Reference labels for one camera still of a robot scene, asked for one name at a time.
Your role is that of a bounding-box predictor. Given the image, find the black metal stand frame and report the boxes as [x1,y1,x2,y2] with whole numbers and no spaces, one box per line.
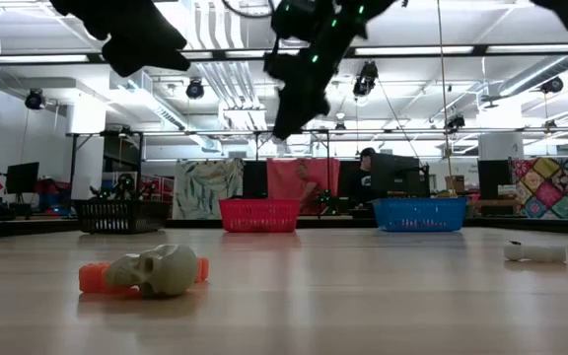
[69,128,145,203]

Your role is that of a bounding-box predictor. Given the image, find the black overhead camera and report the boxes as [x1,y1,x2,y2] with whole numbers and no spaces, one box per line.
[351,59,380,99]

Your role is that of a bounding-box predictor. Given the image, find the grey-green plastic skull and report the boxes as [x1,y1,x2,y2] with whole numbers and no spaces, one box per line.
[104,244,199,299]

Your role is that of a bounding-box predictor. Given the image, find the white plastic skeleton figure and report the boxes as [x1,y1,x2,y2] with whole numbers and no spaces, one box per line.
[503,241,568,264]

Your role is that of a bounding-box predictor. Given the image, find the red backdrop cloth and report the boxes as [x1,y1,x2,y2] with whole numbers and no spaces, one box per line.
[265,157,342,214]

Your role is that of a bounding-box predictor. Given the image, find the black ceiling spot lamp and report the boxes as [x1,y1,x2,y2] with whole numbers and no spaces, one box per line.
[185,77,206,102]
[24,88,47,111]
[539,76,565,96]

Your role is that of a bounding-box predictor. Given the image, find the black plastic basket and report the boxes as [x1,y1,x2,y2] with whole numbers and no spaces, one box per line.
[74,199,171,236]

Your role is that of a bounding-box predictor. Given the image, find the black computer monitor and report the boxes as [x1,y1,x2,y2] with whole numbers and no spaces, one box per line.
[476,159,512,201]
[5,161,40,195]
[370,152,432,198]

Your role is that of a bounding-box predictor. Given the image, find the black overhead rig crossbar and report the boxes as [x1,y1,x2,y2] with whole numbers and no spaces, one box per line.
[0,43,568,66]

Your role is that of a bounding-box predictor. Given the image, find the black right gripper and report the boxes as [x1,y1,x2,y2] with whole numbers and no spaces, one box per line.
[263,51,337,142]

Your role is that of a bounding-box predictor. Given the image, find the colourful patchwork cloth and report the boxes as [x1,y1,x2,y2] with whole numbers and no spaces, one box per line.
[508,156,568,221]

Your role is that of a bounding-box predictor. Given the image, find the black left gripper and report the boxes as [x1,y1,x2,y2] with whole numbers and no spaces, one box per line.
[86,0,192,73]

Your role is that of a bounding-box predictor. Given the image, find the white leaf print cloth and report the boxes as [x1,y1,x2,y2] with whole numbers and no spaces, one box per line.
[172,158,245,221]

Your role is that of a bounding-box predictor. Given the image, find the blue red storage bin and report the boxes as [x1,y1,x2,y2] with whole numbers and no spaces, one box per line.
[36,177,72,214]

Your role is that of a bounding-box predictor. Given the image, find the blue plastic basket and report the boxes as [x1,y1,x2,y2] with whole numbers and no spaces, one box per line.
[372,197,469,234]

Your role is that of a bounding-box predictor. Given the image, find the red plastic basket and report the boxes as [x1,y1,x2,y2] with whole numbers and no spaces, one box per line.
[218,198,303,234]

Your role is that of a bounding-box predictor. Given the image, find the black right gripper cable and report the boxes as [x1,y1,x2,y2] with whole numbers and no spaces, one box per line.
[221,0,278,20]

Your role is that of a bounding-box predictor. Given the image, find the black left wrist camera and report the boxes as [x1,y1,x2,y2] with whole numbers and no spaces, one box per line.
[102,36,140,78]

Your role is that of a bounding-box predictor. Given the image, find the black upright panel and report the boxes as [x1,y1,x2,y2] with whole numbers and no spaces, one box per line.
[242,160,269,200]

